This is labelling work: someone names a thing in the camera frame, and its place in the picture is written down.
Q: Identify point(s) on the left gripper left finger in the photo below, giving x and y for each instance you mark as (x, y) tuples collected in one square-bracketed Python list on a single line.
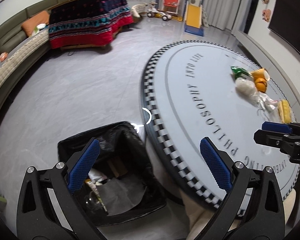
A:
[(47, 208)]

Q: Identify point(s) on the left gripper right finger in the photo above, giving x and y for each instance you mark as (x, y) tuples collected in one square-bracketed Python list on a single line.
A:
[(252, 207)]

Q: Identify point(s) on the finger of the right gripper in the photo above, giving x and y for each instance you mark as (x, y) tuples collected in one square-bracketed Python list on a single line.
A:
[(292, 128), (288, 144)]

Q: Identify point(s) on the yellow sponge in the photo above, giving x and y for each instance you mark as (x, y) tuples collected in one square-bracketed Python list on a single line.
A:
[(285, 112)]

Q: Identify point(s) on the clear plastic bag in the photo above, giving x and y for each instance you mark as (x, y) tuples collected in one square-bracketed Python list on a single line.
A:
[(264, 102)]

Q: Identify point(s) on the yellow paper cup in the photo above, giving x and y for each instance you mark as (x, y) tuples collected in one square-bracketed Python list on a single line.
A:
[(260, 73)]

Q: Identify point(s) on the green milk carton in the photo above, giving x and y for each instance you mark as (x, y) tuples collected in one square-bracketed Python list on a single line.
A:
[(240, 72)]

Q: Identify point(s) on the grey cloth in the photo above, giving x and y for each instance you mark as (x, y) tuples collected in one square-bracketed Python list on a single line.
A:
[(121, 195)]

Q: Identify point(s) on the black trash bin bag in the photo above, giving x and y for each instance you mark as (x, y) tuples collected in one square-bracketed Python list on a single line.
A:
[(122, 154)]

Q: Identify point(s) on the long white tv cabinet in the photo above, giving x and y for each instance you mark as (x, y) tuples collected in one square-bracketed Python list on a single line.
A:
[(283, 67)]

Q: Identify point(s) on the beige quilted sofa cover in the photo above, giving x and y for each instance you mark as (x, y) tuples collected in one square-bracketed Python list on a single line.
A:
[(27, 49)]

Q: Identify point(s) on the yellow toy slide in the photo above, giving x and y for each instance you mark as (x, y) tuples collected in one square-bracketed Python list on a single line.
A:
[(195, 18)]

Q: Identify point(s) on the green sofa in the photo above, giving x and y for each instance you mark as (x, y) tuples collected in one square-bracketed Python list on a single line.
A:
[(11, 33)]

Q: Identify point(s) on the white toy ride-on car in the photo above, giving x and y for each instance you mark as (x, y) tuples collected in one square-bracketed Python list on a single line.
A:
[(154, 12)]

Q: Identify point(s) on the orange cushion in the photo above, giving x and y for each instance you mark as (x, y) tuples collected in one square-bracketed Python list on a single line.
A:
[(40, 18)]

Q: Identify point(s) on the red patterned blanket table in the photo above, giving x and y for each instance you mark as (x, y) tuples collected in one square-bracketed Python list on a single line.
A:
[(87, 22)]

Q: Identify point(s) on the black wall television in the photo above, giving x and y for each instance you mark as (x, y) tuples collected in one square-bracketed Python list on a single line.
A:
[(285, 22)]

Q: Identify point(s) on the cartoon wall stickers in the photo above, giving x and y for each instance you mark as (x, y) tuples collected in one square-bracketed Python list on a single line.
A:
[(266, 2)]

